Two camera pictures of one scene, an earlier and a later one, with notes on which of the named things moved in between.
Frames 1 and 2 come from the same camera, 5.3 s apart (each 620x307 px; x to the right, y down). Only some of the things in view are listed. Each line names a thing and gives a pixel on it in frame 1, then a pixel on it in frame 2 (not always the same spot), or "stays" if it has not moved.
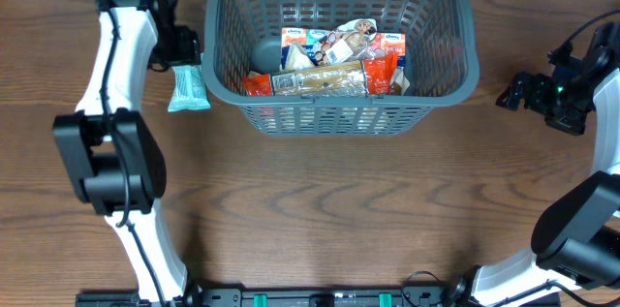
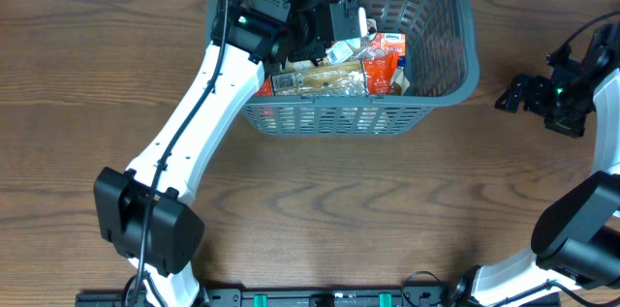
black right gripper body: [521, 92] stays
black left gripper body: [177, 43] to [305, 27]
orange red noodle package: [374, 75] stays
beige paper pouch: [400, 81] stays
